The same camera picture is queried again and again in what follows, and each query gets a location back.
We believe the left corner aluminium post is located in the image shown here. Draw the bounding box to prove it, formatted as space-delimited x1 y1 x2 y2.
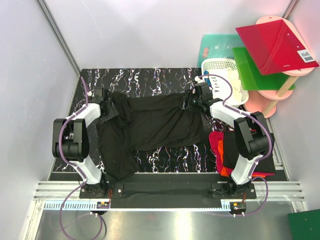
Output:
36 0 81 76

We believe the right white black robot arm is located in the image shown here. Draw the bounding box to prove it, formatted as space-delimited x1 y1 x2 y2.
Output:
180 82 274 199

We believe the white plastic laundry basket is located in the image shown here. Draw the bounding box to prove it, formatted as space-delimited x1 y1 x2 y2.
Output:
201 58 249 108

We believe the corner aluminium post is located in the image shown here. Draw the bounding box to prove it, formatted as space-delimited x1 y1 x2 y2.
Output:
36 0 81 76
282 0 300 20

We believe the red plastic sheet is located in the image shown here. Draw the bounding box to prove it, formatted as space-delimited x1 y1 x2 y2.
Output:
236 16 319 76

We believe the aluminium frame rail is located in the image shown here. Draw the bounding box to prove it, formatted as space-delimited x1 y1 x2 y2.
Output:
33 180 305 212

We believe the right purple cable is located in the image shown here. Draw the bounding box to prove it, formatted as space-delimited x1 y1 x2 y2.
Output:
197 74 273 218

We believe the green plastic sheet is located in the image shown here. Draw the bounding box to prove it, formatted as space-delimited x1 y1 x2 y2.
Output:
232 47 289 91

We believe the teal plastic board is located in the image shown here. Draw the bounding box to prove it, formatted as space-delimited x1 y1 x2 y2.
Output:
197 34 245 68

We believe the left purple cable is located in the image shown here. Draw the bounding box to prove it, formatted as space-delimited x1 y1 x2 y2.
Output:
58 76 107 240

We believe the dark green board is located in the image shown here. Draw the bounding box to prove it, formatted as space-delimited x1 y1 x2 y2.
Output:
287 209 320 240

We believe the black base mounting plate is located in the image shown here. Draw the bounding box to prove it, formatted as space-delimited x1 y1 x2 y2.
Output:
79 173 243 210

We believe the purple cable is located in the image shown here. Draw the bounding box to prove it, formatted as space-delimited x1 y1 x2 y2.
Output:
197 74 273 218
58 76 107 240

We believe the pink wooden shelf stand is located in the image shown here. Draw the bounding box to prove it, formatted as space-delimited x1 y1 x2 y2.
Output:
244 15 313 118

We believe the right corner aluminium post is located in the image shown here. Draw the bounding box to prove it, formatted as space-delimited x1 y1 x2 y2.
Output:
282 0 300 20

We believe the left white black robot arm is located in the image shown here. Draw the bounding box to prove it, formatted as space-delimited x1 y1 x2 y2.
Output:
52 88 119 198

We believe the orange t shirt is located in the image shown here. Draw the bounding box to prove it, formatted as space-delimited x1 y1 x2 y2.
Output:
216 140 232 177

